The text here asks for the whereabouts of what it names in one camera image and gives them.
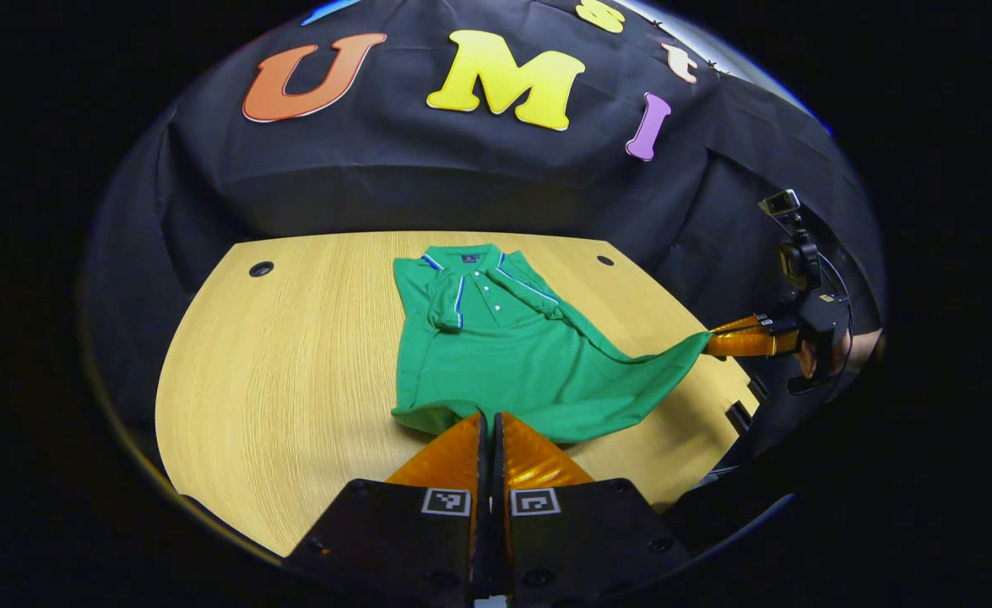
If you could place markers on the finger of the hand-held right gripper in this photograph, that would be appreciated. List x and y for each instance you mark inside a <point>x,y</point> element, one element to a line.
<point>749,323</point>
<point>753,344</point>

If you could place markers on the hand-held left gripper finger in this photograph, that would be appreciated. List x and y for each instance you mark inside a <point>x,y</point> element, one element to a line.
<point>500,507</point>
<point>480,507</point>

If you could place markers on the green T-shirt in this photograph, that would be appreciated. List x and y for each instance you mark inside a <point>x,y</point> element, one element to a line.
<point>504,363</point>

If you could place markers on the row of black cloth clips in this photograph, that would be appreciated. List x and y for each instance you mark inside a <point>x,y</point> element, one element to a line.
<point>712,64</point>

